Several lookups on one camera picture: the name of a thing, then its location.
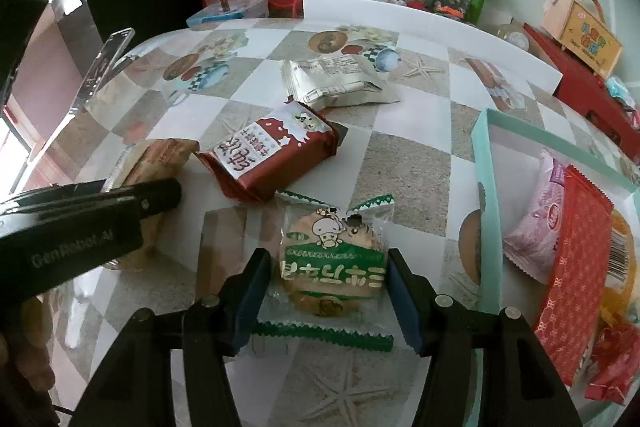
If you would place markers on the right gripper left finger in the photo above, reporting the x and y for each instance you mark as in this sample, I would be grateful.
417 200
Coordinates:
132 385

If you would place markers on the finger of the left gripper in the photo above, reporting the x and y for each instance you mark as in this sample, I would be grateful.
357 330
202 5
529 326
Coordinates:
53 234

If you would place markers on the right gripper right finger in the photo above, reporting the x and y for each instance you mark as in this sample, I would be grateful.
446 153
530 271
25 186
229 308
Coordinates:
519 385

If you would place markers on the red patterned packet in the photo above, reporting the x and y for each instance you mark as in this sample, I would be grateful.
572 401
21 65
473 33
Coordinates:
570 312

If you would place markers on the beige orange bread packet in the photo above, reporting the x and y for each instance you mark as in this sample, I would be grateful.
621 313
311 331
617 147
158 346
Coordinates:
149 170

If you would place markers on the red candy-wrap snack bag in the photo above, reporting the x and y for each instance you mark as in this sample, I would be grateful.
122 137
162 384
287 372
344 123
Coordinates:
615 359

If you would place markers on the pink swiss roll packet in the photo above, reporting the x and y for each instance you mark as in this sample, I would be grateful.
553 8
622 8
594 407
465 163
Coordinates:
531 246

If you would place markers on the yellow cake packet with barcode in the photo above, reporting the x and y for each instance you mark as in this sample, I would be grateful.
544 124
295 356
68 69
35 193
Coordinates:
622 269

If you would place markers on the green-striped cookie packet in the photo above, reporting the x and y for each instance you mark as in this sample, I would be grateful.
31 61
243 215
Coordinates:
329 272

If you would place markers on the dark red milk biscuit packet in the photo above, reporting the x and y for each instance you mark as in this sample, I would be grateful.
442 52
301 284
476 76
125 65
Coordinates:
272 152

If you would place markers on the person's left hand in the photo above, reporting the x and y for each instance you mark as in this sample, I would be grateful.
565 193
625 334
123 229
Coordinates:
25 333

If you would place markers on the white teal-rimmed tray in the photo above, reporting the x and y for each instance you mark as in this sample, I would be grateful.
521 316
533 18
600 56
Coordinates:
506 163

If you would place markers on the clear acrylic box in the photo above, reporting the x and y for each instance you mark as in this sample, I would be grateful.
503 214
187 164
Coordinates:
217 11

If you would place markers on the large red gift box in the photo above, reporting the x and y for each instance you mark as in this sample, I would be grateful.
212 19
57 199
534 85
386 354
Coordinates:
585 92

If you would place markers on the blue tissue pack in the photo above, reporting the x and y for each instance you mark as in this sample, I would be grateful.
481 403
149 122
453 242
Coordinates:
620 93

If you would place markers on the silver foil snack packet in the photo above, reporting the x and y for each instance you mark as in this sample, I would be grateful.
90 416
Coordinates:
335 81

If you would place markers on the wooden handbag gift box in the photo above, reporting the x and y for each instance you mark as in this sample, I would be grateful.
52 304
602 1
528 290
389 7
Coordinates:
579 26

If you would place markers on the toy clutter pile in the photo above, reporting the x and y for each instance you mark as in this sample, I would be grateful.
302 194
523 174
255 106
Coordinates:
454 9

